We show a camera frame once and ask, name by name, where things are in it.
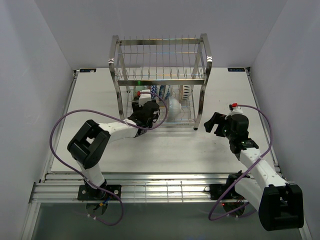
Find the orange rimmed spotted bowl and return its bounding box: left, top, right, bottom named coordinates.
left=179, top=85, right=192, bottom=102

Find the white ribbed bowl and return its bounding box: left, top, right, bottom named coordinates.
left=167, top=96, right=182, bottom=121

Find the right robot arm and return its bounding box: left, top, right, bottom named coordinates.
left=204, top=110, right=304, bottom=231

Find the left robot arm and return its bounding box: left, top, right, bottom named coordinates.
left=67, top=100, right=160, bottom=200

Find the stainless steel dish rack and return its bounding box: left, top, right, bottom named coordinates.
left=108, top=33, right=213, bottom=130

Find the pale green floral bowl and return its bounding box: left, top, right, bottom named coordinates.
left=134, top=85, right=146, bottom=98

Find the blue zigzag pattern bowl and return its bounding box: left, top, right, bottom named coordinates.
left=147, top=85, right=158, bottom=100

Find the blue floral pattern bowl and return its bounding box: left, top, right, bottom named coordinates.
left=158, top=85, right=173, bottom=100

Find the right blue corner sticker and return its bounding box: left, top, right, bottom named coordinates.
left=227, top=67, right=246, bottom=72

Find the blue corner sticker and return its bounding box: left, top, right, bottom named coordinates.
left=79, top=68, right=97, bottom=73
left=227, top=67, right=246, bottom=72

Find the left blue corner sticker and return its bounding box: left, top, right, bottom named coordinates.
left=79, top=68, right=97, bottom=73

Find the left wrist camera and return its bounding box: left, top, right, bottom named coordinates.
left=137, top=89, right=152, bottom=107

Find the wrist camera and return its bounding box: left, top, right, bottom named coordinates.
left=137, top=89, right=152, bottom=107
left=228, top=103, right=243, bottom=116

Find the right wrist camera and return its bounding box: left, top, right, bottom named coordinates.
left=228, top=103, right=243, bottom=116

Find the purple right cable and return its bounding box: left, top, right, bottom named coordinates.
left=207, top=104, right=273, bottom=221

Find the purple cable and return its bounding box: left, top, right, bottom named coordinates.
left=207, top=104, right=273, bottom=221
left=49, top=92, right=169, bottom=226

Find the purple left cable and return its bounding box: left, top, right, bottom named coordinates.
left=49, top=92, right=169, bottom=226

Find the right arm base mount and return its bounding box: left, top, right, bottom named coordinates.
left=202, top=170, right=243, bottom=200

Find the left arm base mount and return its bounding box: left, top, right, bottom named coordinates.
left=77, top=184, right=122, bottom=202

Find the aluminium frame rail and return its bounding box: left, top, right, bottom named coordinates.
left=30, top=68, right=281, bottom=203

